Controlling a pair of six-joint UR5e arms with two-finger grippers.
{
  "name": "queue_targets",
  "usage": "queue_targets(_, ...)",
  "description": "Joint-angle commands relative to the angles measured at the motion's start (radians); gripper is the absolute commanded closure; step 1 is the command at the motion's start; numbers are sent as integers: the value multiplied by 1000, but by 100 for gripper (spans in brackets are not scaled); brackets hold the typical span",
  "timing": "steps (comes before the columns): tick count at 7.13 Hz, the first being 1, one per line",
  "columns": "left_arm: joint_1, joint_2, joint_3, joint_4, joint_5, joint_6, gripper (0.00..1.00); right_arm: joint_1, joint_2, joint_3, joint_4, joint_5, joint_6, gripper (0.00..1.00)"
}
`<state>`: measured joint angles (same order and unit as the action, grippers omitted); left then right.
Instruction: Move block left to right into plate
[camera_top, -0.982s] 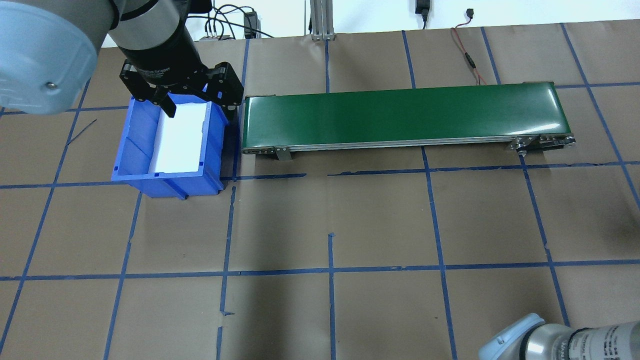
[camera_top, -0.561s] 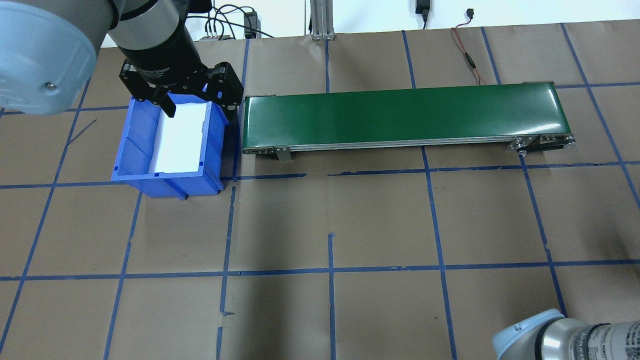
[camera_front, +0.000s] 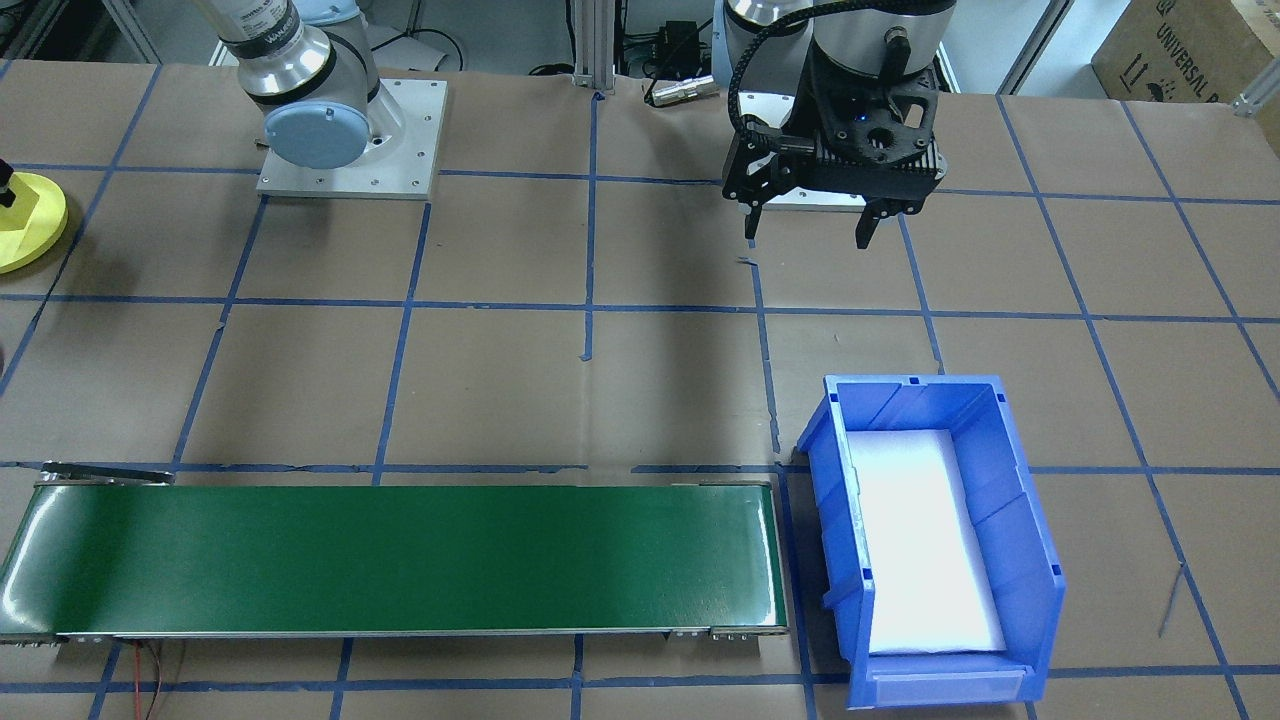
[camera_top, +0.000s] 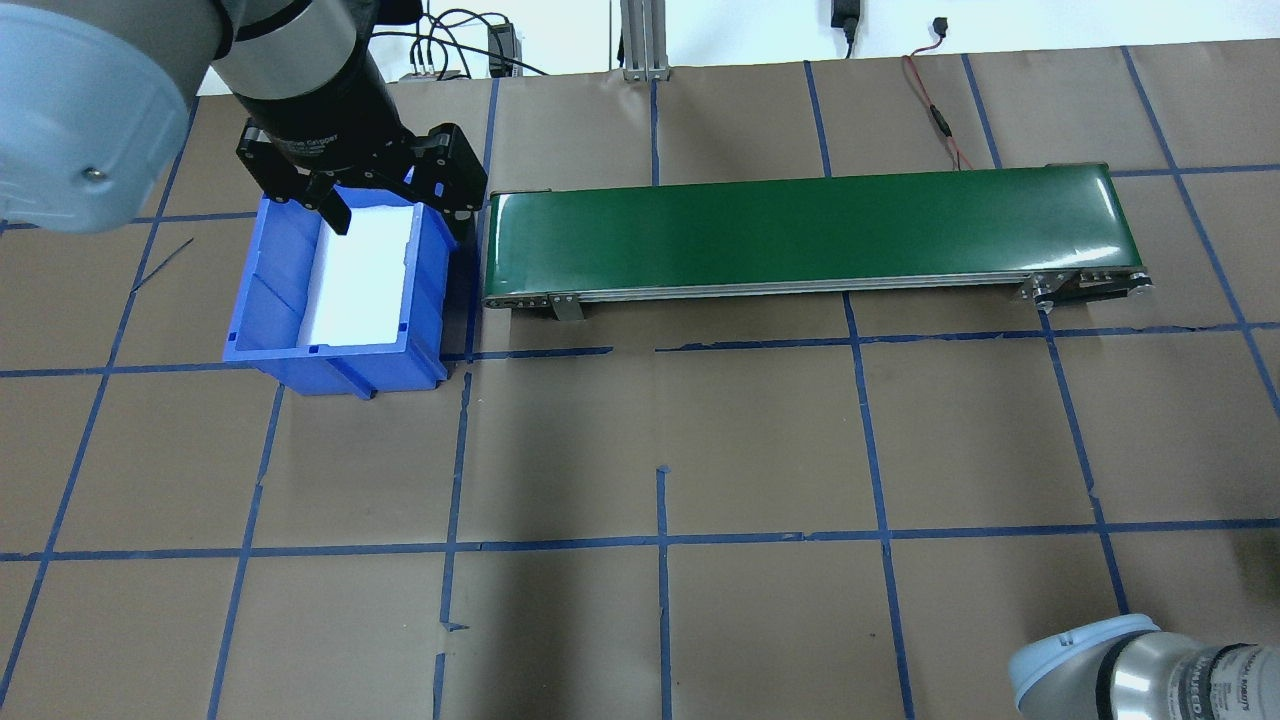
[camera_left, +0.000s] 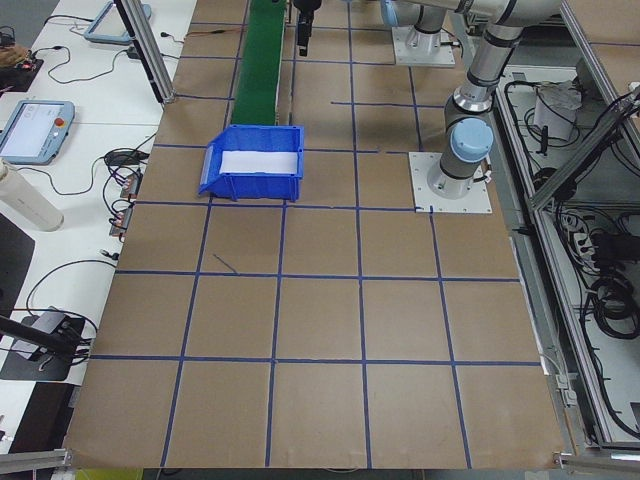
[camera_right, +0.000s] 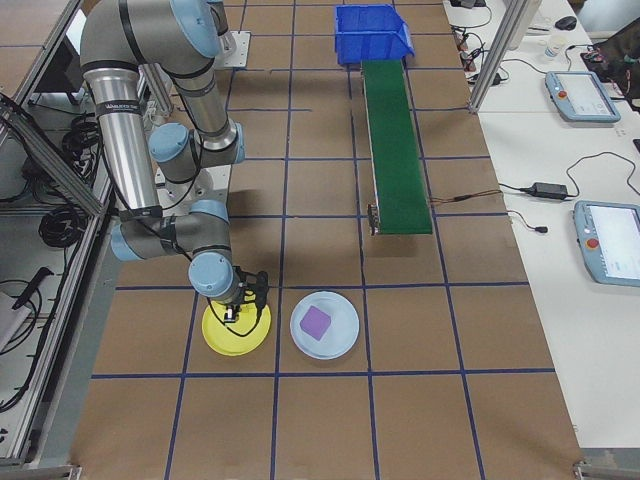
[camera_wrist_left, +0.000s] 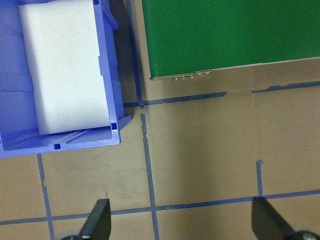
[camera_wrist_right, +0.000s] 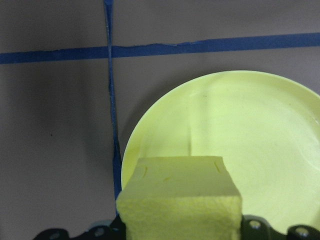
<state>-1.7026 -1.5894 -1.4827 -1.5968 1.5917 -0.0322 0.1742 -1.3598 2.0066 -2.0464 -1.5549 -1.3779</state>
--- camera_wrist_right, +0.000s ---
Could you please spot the yellow foam block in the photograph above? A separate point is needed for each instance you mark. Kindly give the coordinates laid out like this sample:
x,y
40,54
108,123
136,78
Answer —
x,y
180,200

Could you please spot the yellow round plate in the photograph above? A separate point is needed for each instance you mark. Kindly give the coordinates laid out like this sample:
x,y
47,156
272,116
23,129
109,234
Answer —
x,y
250,125

